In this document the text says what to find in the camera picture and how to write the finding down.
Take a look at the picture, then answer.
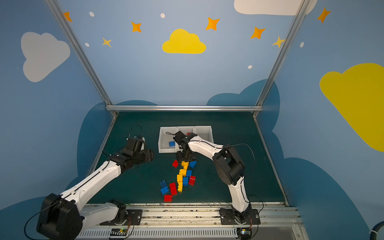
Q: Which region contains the red lego right brick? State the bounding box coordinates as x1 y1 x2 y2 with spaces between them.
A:
189 176 196 186

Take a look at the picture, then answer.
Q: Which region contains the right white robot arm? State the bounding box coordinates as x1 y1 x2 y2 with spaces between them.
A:
172 131 252 224

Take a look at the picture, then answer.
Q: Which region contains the blue lego upturned brick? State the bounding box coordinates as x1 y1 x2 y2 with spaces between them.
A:
160 180 167 188

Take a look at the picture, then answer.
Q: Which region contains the yellow lego middle brick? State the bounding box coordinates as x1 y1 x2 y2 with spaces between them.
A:
179 169 187 177

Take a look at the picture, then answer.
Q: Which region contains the horizontal aluminium back rail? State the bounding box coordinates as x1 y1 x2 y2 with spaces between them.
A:
106 105 263 112

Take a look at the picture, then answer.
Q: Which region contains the red lego small brick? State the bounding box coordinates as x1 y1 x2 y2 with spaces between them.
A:
172 160 179 168

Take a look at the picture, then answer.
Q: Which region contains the blue lego bottom brick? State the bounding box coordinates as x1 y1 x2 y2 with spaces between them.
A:
161 186 170 195

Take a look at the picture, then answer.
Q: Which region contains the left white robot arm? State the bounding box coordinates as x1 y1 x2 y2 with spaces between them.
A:
36 136 154 240

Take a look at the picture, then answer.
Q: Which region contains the blue lego top brick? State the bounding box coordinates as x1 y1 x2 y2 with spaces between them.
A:
189 161 197 169

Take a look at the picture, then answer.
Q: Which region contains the left aluminium frame post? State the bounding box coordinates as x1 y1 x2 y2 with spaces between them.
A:
45 0 113 107

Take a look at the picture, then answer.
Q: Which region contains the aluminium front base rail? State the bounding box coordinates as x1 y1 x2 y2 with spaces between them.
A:
77 202 309 240

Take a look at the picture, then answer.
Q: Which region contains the aluminium frame post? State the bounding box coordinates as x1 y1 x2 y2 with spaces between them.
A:
253 0 311 120
45 0 113 107

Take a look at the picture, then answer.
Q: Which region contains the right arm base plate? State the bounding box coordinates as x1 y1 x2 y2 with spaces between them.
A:
219 208 261 225

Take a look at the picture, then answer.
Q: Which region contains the white left bin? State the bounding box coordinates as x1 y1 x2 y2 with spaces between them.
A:
158 127 179 154

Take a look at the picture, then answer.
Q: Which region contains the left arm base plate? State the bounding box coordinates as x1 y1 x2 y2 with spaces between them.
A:
100 210 143 226

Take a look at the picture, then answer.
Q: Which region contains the yellow lego long brick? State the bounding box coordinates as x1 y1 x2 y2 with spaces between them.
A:
177 175 183 193

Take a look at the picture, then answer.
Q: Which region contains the yellow lego top brick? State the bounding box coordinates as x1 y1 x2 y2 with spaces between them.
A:
182 161 189 169

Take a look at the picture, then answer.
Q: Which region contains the right aluminium frame post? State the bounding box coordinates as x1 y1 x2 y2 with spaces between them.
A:
253 0 311 120

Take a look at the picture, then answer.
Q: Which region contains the red lego bottom brick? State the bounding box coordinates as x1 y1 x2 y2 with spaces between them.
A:
164 195 173 203

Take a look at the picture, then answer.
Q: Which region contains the white middle bin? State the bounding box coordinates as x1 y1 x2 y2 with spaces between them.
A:
174 126 197 151

